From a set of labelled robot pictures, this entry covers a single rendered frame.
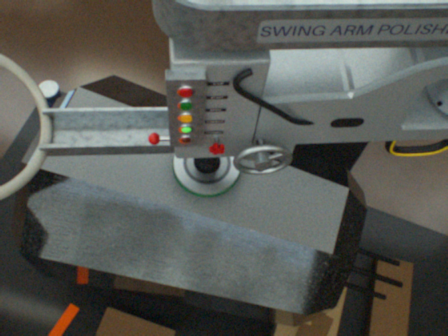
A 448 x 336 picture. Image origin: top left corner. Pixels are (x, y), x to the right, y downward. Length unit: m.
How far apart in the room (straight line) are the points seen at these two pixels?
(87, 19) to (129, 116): 1.71
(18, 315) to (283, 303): 1.21
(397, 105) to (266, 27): 0.46
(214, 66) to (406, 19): 0.36
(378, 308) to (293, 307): 0.74
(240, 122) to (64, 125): 0.53
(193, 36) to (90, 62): 2.03
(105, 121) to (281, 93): 0.55
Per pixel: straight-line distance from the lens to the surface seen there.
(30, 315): 2.47
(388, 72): 1.21
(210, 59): 1.04
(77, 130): 1.52
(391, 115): 1.34
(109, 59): 2.98
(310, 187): 1.73
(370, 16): 1.00
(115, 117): 1.51
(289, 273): 1.70
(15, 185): 1.42
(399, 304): 2.47
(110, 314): 2.27
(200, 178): 1.64
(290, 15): 0.96
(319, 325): 2.22
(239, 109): 1.18
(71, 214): 1.79
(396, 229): 2.66
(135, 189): 1.69
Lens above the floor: 2.35
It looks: 64 degrees down
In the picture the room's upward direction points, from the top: 8 degrees clockwise
